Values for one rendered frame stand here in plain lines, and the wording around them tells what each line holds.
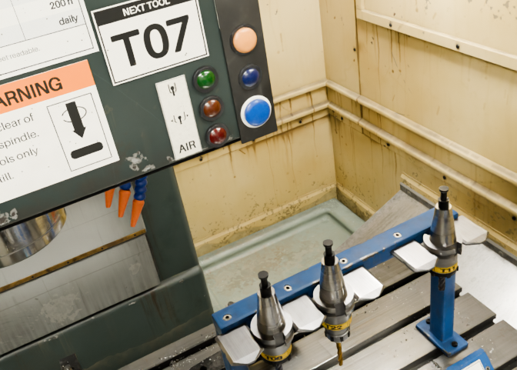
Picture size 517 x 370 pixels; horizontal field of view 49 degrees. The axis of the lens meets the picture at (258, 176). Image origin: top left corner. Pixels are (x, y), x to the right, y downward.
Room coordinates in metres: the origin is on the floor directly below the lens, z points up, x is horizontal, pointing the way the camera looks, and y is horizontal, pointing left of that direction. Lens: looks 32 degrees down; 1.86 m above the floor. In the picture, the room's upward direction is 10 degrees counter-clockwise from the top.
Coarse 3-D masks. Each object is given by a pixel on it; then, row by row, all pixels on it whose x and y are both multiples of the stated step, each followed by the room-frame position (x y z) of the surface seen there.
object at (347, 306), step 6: (318, 288) 0.67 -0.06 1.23; (348, 288) 0.66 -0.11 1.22; (318, 294) 0.66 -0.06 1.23; (348, 294) 0.65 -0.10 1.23; (318, 300) 0.64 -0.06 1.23; (348, 300) 0.63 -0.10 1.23; (354, 300) 0.65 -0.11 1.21; (318, 306) 0.64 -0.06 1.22; (324, 306) 0.63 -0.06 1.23; (330, 306) 0.63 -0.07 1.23; (336, 306) 0.63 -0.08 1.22; (342, 306) 0.63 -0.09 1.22; (348, 306) 0.63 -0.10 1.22; (354, 306) 0.64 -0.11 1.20; (324, 312) 0.63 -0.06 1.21; (330, 312) 0.62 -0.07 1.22; (336, 312) 0.63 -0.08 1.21; (342, 312) 0.63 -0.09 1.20; (348, 312) 0.63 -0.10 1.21; (330, 318) 0.62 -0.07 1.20; (336, 318) 0.62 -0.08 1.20
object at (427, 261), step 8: (400, 248) 0.74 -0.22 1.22; (408, 248) 0.73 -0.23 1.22; (416, 248) 0.73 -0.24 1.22; (424, 248) 0.73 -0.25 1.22; (400, 256) 0.72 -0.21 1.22; (408, 256) 0.72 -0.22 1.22; (416, 256) 0.71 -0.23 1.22; (424, 256) 0.71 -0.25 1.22; (432, 256) 0.71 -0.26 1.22; (408, 264) 0.70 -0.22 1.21; (416, 264) 0.69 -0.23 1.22; (424, 264) 0.69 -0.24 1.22; (432, 264) 0.69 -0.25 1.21
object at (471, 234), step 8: (464, 216) 0.79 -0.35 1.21; (456, 224) 0.78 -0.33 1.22; (464, 224) 0.77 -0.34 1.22; (472, 224) 0.77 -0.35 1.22; (464, 232) 0.75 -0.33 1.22; (472, 232) 0.75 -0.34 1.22; (480, 232) 0.74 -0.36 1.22; (488, 232) 0.74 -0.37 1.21; (464, 240) 0.73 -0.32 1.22; (472, 240) 0.73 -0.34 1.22; (480, 240) 0.73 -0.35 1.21
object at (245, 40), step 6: (240, 30) 0.55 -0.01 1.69; (246, 30) 0.55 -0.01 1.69; (252, 30) 0.56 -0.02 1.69; (234, 36) 0.55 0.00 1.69; (240, 36) 0.55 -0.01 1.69; (246, 36) 0.55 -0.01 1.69; (252, 36) 0.55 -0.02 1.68; (234, 42) 0.55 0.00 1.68; (240, 42) 0.55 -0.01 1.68; (246, 42) 0.55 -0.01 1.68; (252, 42) 0.55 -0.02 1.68; (240, 48) 0.55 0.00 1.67; (246, 48) 0.55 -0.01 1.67; (252, 48) 0.55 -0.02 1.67
